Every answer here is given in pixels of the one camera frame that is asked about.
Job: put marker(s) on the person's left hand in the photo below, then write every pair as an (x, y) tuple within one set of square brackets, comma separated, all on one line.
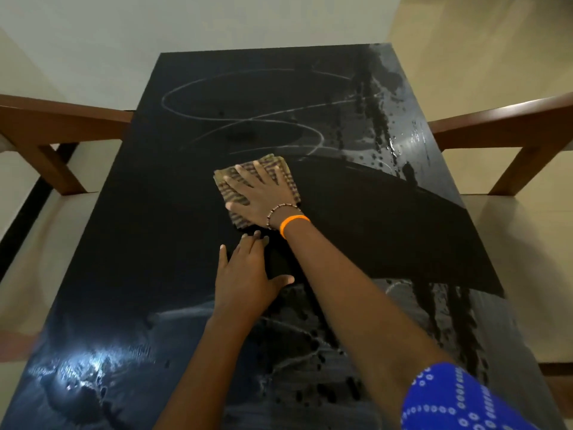
[(246, 282)]

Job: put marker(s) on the person's right hand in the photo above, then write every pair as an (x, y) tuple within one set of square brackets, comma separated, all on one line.
[(264, 201)]

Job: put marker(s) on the checkered brown cloth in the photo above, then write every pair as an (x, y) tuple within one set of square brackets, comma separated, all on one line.
[(282, 167)]

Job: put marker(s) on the person's right forearm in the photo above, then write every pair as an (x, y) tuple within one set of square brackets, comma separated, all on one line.
[(349, 300)]

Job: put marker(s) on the person's left forearm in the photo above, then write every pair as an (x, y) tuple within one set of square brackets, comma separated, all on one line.
[(201, 380)]

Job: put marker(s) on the orange wristband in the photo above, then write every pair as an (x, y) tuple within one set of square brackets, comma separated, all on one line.
[(293, 220)]

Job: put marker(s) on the black table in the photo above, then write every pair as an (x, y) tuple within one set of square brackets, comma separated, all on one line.
[(403, 219)]

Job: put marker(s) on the blue patterned dress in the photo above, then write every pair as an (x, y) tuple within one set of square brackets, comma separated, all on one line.
[(447, 398)]

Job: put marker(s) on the wooden chair grey backrest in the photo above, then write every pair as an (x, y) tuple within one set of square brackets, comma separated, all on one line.
[(515, 125), (45, 120)]

